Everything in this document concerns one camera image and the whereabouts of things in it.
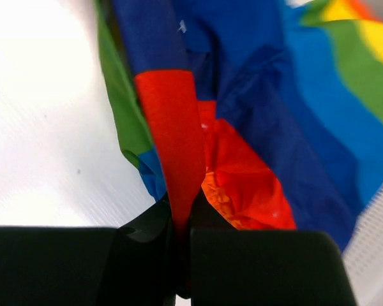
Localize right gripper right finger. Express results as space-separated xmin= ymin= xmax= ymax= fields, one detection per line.
xmin=187 ymin=191 xmax=357 ymax=305

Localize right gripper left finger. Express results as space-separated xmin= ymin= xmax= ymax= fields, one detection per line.
xmin=0 ymin=197 xmax=176 ymax=305

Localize rainbow striped shorts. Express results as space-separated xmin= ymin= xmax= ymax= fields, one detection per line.
xmin=94 ymin=1 xmax=383 ymax=249

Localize white plastic basket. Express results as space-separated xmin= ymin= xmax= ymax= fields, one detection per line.
xmin=343 ymin=187 xmax=383 ymax=305

